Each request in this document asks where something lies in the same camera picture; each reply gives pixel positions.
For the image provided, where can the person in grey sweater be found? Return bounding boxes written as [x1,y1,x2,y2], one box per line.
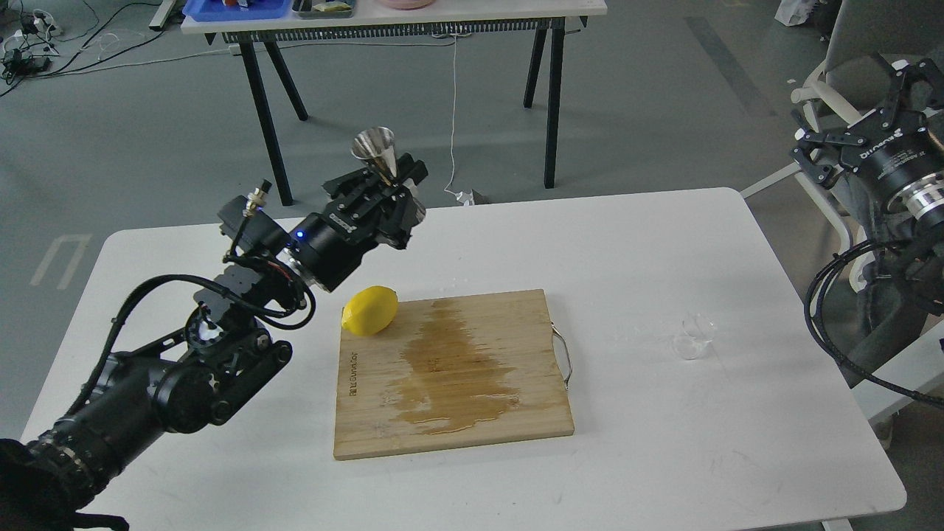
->
[837,173,942,372]

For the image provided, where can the floor cables and power strip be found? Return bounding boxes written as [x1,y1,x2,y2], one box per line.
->
[0,0,178,97]

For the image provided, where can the yellow lemon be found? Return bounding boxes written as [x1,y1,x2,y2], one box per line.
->
[341,285,399,336]

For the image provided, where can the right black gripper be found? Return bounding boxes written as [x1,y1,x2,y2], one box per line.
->
[790,53,943,222]

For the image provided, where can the wooden cutting board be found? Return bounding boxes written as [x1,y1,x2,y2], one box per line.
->
[333,289,575,460]

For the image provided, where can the grey tray with items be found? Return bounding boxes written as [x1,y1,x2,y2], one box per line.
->
[292,0,357,19]

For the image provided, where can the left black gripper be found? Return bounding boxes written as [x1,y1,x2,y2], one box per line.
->
[279,153,428,293]

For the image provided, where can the blue plastic tray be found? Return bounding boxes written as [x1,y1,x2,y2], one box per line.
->
[182,1,293,23]

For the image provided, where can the small clear glass cup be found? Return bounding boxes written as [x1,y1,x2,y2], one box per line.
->
[670,313,717,361]

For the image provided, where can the steel double jigger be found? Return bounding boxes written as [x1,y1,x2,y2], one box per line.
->
[351,125,426,225]

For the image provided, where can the white background table black legs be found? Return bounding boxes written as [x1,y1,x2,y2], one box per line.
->
[181,1,608,206]

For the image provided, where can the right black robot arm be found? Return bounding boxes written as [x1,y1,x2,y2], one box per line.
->
[791,56,942,408]

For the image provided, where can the pink bowl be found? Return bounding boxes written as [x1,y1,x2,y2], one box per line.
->
[378,0,435,10]

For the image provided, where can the white hanging cable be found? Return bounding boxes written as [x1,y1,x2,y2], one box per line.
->
[442,34,489,207]

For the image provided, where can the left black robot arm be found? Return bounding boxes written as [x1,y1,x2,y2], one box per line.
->
[2,153,428,530]

